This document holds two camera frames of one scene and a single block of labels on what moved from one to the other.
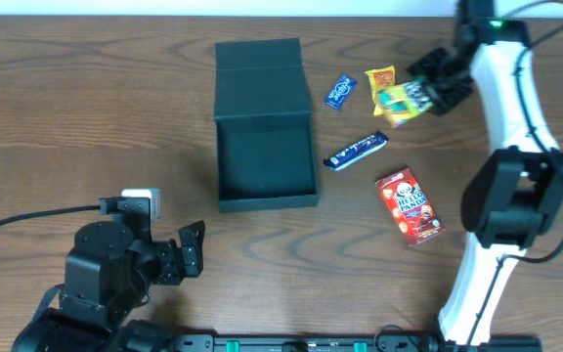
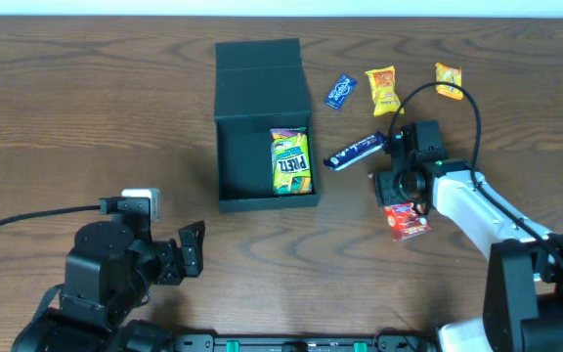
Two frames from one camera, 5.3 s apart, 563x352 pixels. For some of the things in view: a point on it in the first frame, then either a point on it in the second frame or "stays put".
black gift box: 266,132 stays put
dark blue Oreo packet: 355,152 stays put
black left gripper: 179,259 stays put
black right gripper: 449,79 to 394,148
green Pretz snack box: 402,103 to 291,160
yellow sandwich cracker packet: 380,78 stays put
